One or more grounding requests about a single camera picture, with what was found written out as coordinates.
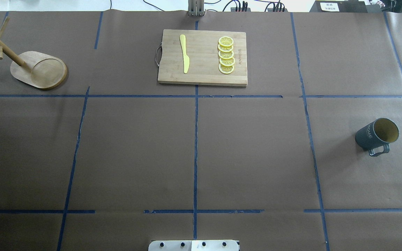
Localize dark blue-grey mug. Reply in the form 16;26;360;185
355;118;399;157

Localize lemon slice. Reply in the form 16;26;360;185
218;51;235;60
217;36;234;47
219;57;236;67
217;44;233;53
218;63;235;74

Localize wooden cup storage rack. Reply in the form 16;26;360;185
0;16;69;90

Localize bamboo cutting board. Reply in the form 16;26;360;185
157;30;248;87

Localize yellow plastic knife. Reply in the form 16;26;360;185
180;34;190;74

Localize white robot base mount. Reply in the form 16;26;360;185
148;239;240;251

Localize aluminium frame post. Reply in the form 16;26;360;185
188;0;206;16

